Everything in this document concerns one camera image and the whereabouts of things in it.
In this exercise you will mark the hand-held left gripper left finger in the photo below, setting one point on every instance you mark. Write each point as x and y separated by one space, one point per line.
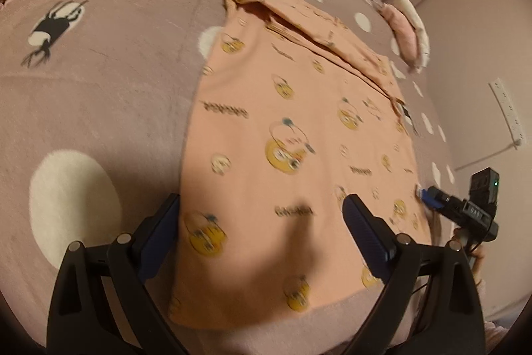
157 240

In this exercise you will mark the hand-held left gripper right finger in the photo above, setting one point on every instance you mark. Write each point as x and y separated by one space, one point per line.
366 232

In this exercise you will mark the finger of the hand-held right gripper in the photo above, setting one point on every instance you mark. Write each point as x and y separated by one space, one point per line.
429 198

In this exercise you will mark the peach printed small garment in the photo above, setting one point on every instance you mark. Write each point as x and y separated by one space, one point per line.
291 122

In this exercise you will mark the person's right hand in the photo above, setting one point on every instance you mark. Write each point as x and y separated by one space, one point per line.
478 267

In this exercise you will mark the white power strip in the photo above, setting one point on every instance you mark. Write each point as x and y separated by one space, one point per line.
508 111

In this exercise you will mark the mauve polka-dot deer blanket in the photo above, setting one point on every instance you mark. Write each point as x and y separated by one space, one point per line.
104 89

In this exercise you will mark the pink and white cloth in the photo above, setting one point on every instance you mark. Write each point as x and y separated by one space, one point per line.
405 28

